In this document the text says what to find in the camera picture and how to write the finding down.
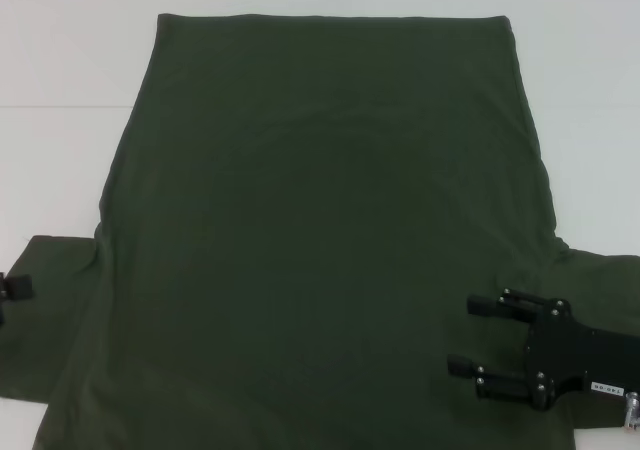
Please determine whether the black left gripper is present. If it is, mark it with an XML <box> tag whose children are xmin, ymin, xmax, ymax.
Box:
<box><xmin>0</xmin><ymin>272</ymin><xmax>33</xmax><ymax>328</ymax></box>

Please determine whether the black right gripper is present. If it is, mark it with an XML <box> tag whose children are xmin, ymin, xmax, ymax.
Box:
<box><xmin>446</xmin><ymin>286</ymin><xmax>640</xmax><ymax>414</ymax></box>

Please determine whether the dark green t-shirt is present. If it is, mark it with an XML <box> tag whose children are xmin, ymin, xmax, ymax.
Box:
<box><xmin>0</xmin><ymin>12</ymin><xmax>640</xmax><ymax>450</ymax></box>

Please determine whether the black right cable metal plug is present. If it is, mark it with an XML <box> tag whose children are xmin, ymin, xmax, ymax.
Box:
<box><xmin>617</xmin><ymin>391</ymin><xmax>640</xmax><ymax>434</ymax></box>

